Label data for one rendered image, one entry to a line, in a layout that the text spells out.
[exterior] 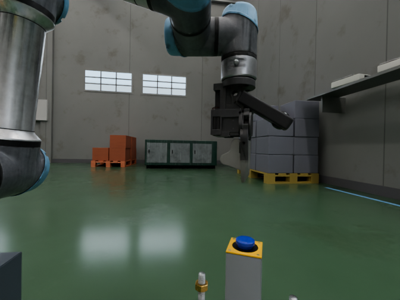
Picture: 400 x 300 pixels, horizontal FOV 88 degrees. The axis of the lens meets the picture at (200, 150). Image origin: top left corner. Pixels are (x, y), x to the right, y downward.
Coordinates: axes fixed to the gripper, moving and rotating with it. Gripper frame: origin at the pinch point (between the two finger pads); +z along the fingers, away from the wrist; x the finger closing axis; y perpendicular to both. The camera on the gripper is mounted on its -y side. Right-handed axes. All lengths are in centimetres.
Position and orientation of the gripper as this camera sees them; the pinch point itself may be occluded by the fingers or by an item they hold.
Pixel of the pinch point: (246, 176)
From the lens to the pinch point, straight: 45.6
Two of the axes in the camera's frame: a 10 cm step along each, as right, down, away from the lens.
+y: -9.5, -0.2, 3.1
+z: -0.2, 10.0, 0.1
